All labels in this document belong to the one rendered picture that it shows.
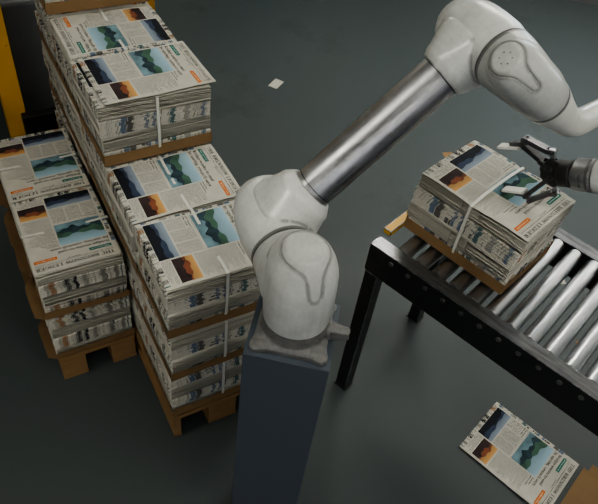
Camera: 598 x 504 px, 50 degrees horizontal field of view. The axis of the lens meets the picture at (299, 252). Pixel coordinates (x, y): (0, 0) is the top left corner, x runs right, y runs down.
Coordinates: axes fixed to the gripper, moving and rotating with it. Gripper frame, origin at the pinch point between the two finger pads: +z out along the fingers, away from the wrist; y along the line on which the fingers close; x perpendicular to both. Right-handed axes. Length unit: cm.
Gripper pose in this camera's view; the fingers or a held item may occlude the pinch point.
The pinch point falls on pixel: (504, 167)
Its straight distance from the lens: 198.0
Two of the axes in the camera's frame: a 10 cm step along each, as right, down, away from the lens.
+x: 6.8, -4.8, 5.6
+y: 2.4, 8.6, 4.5
